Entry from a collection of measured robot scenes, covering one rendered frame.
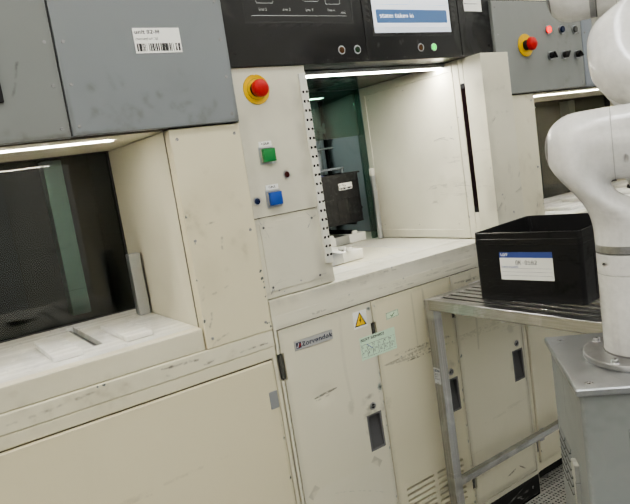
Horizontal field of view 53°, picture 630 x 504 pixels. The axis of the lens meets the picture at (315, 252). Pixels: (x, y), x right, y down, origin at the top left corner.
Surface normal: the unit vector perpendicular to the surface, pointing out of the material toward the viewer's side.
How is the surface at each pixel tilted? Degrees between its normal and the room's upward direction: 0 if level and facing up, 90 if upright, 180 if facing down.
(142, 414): 90
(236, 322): 90
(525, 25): 90
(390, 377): 90
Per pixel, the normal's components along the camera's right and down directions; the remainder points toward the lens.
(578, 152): -0.42, 0.18
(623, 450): -0.18, 0.16
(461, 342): 0.56, 0.03
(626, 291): -0.69, 0.20
